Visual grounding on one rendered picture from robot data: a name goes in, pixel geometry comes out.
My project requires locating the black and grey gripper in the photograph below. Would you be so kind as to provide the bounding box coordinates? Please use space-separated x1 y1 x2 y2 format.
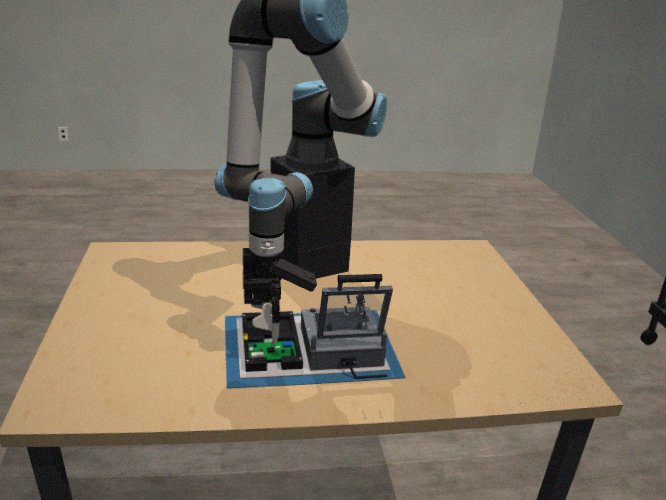
243 248 283 346

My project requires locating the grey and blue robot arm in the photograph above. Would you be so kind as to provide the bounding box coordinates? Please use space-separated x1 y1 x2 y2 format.
214 0 387 257

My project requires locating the green circuit board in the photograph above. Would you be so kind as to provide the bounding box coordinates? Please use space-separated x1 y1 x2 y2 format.
249 341 296 360

